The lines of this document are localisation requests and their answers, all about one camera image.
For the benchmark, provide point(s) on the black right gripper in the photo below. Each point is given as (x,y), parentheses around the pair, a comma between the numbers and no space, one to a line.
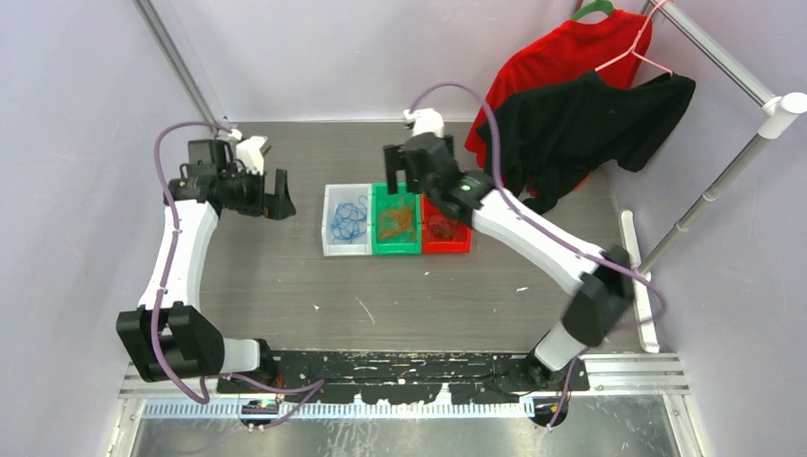
(398,160)

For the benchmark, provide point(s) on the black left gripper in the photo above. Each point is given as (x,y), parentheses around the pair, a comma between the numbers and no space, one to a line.
(278,206)

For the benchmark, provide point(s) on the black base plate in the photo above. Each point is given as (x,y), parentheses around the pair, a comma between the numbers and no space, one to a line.
(404,378)

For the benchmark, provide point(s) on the white perforated cable duct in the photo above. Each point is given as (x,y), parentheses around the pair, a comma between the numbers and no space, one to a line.
(242,408)

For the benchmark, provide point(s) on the metal clothes rack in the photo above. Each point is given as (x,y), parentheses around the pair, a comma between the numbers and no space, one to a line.
(718,219)

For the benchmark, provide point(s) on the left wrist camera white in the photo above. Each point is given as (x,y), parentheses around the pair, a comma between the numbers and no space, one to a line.
(250,151)

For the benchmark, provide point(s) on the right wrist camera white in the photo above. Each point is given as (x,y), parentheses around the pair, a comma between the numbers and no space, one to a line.
(422,121)

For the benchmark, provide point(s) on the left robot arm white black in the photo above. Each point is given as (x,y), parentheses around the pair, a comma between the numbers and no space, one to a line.
(219,175)

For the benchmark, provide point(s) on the red plastic bin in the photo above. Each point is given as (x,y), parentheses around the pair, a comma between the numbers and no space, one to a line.
(441,235)

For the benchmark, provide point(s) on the white plastic bin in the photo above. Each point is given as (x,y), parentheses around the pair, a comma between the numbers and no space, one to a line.
(346,220)

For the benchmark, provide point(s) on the green hanger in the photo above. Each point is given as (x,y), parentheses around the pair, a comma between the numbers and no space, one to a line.
(604,6)

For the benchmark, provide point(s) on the green plastic bin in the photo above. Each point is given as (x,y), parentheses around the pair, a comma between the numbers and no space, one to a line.
(395,221)

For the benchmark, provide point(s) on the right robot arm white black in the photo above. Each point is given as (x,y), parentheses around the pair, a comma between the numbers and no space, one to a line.
(600,291)

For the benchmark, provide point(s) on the black t-shirt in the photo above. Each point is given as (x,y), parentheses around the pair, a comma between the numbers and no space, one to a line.
(554,136)

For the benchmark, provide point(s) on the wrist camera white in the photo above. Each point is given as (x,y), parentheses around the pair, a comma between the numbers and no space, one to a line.
(422,121)
(250,151)

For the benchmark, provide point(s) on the red t-shirt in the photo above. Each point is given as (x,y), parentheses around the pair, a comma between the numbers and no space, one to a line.
(566,53)

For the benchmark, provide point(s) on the pink hanger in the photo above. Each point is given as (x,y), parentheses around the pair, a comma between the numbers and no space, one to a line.
(632,50)

